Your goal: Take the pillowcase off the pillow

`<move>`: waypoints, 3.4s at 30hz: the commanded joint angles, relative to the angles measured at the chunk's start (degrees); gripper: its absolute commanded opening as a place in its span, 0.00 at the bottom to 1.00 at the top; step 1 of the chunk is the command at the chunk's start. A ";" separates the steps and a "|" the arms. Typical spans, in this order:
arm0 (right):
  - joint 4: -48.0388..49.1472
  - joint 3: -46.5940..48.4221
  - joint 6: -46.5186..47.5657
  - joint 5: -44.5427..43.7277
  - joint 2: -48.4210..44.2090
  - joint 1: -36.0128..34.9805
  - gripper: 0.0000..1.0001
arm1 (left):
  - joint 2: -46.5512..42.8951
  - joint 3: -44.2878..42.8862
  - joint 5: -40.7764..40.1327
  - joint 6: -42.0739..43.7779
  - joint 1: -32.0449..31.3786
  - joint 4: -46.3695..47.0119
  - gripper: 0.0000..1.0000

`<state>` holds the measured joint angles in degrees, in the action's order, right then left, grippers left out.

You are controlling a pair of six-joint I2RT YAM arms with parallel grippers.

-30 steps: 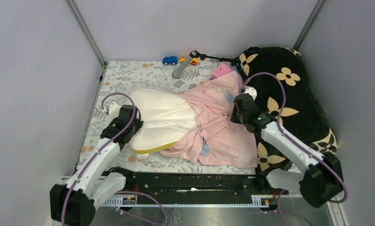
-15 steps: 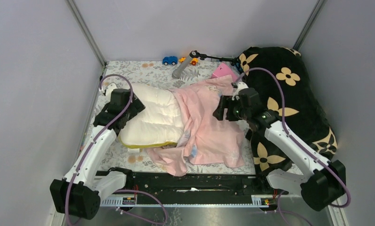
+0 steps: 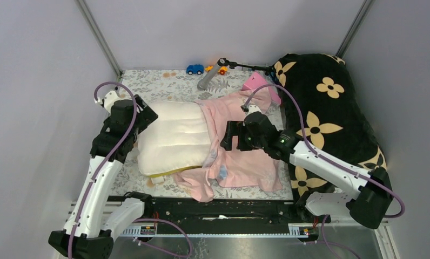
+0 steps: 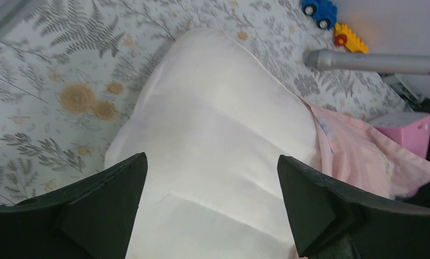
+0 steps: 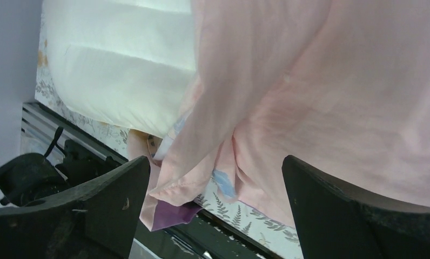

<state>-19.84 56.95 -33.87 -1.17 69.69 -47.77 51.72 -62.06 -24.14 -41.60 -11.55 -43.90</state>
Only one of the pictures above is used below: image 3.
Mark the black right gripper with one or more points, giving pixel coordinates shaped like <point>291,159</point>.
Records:
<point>234,128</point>

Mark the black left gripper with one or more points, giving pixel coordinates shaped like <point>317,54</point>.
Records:
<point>146,116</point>

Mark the white pillow with yellow edge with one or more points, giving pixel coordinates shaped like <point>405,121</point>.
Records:
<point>176,141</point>

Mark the pink pillow with princess print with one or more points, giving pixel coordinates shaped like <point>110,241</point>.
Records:
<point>229,168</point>

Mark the black blanket with yellow flowers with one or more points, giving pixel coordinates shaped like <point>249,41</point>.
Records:
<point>329,114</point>

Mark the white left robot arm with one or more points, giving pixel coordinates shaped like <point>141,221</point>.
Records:
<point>86,234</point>

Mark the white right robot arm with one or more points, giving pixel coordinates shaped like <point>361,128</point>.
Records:
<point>366,194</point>

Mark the floral patterned bed sheet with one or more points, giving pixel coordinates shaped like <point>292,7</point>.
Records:
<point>176,85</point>

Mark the blue toy car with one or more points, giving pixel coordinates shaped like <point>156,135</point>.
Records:
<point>195,69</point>

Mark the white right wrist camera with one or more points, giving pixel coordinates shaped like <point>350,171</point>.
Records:
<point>250,109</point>

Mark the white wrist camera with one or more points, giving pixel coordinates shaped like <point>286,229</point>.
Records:
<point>250,109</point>
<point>109,100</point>

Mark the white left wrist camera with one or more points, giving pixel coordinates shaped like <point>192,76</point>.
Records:
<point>109,100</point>

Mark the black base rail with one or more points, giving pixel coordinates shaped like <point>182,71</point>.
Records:
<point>175,217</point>

